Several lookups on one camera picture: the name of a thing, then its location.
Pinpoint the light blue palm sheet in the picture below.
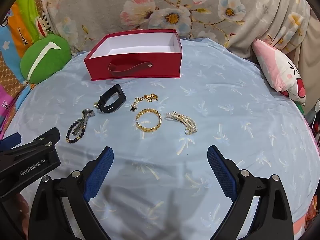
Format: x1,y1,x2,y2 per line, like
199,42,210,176
2,37,320,240

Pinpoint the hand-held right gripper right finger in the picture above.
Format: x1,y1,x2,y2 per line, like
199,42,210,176
207,145,294,240

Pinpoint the pearl bracelet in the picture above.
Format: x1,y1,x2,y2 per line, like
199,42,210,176
165,111,198,136

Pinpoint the green round cushion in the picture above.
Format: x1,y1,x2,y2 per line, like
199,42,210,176
20,34,72,84

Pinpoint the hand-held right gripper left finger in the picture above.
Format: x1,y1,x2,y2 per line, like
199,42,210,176
27,146,114,240

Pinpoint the grey floral blanket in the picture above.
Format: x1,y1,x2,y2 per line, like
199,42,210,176
41,0,320,67

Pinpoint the gold bangle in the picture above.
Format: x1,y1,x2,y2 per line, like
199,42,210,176
135,108,162,133

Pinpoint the red box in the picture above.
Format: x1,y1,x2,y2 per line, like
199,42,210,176
84,29,183,82

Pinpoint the person's left hand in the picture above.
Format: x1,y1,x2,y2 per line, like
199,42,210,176
14,191,28,217

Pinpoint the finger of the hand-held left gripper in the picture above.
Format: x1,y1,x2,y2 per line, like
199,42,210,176
0,132,22,148
15,127,61,153

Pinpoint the black bead bracelet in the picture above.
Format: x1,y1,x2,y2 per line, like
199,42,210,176
66,120,88,144

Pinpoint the black smart band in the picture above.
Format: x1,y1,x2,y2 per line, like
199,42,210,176
97,84,127,114

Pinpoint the colourful cartoon printed blanket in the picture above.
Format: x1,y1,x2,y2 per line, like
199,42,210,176
0,0,73,140

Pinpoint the gold chain with black clover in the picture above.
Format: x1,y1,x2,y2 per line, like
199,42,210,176
130,94,159,112

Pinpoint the pink and white pillow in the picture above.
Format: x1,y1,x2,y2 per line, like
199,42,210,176
251,39,307,107

